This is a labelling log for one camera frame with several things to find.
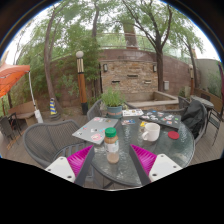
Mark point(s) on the black jacket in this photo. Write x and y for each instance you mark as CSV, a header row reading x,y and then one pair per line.
x,y
193,118

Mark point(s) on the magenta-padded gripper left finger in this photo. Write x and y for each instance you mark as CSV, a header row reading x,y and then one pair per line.
x,y
61,166

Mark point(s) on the wooden lamp post, globe light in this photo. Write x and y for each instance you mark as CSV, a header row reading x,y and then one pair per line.
x,y
82,86

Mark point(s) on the green-capped coffee drink bottle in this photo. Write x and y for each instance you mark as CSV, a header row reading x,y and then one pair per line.
x,y
111,146

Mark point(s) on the white printed flyer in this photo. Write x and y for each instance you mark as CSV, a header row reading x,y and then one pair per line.
x,y
132,112

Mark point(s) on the orange patio umbrella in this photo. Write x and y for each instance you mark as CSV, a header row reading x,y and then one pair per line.
x,y
11,76

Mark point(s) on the wall lantern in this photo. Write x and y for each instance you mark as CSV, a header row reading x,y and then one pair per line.
x,y
105,67
154,68

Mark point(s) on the small colourful card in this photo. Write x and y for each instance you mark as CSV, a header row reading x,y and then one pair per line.
x,y
128,122

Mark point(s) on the yellow card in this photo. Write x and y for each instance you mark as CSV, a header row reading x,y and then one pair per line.
x,y
142,124

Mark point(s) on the grey wall box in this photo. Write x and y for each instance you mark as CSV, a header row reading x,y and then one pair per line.
x,y
166,85

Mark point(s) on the white ceramic mug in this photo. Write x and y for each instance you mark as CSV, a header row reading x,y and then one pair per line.
x,y
152,132

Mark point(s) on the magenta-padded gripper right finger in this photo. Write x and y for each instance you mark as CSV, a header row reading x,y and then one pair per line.
x,y
163,166

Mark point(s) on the green plant in blue pot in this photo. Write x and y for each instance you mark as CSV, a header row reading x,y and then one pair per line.
x,y
114,100

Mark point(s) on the flat round red coaster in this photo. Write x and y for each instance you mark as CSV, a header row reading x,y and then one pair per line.
x,y
173,135

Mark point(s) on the wooden bench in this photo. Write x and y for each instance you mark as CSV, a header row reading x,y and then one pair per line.
x,y
23,110

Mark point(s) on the yellow and blue striped bollard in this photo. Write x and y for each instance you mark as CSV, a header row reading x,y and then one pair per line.
x,y
53,106

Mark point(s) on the dark metal chair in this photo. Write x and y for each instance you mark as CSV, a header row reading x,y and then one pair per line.
x,y
215,121
8,126

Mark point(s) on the tall green tree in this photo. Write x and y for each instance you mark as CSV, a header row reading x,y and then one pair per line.
x,y
48,66
160,66

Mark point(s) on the small round patio table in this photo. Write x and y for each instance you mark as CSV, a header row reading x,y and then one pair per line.
x,y
201,101

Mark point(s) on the silver laptop with stickers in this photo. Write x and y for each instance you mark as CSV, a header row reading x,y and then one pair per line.
x,y
95,129

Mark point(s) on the grey wicker armchair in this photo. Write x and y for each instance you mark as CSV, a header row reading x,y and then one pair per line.
x,y
203,121
95,111
46,138

